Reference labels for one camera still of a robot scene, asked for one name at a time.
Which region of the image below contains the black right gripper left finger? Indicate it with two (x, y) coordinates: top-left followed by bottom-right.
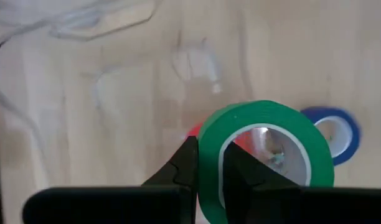
(22, 136), (199, 224)

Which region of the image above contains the green tape roll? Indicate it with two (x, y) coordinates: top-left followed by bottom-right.
(196, 99), (335, 224)

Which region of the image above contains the clear plastic bin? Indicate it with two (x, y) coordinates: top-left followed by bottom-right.
(0, 0), (381, 224)

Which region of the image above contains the blue tape roll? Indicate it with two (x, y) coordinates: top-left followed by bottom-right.
(301, 106), (362, 167)

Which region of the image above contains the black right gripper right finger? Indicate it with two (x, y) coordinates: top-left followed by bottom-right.
(223, 141), (381, 224)

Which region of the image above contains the red tape roll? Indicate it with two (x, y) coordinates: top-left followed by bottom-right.
(184, 122), (256, 150)

